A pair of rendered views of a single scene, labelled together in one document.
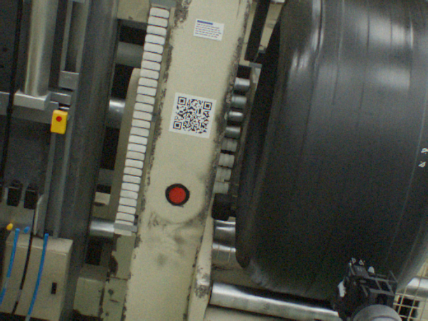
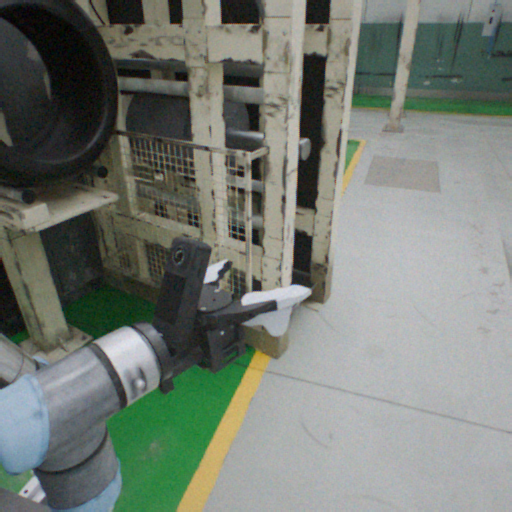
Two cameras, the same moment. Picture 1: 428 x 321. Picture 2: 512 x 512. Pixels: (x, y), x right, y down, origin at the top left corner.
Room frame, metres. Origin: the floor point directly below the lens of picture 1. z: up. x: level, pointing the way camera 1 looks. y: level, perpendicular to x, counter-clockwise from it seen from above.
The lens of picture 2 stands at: (0.86, -1.62, 1.36)
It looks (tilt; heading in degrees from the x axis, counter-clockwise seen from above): 30 degrees down; 35
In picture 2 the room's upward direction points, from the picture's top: straight up
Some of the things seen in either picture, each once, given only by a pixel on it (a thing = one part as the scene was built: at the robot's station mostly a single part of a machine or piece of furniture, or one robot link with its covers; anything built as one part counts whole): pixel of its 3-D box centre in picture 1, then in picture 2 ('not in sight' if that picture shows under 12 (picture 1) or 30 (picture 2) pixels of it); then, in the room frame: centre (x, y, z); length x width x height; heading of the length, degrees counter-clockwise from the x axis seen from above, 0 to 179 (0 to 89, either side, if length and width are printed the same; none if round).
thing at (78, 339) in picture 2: not in sight; (52, 341); (1.51, 0.06, 0.02); 0.27 x 0.27 x 0.04; 3
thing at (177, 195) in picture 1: (177, 193); not in sight; (1.45, 0.05, 1.06); 0.03 x 0.02 x 0.03; 93
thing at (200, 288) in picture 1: (203, 255); not in sight; (1.53, -0.02, 0.90); 0.40 x 0.03 x 0.10; 3
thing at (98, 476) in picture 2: not in sight; (73, 457); (0.96, -1.30, 0.94); 0.11 x 0.08 x 0.11; 80
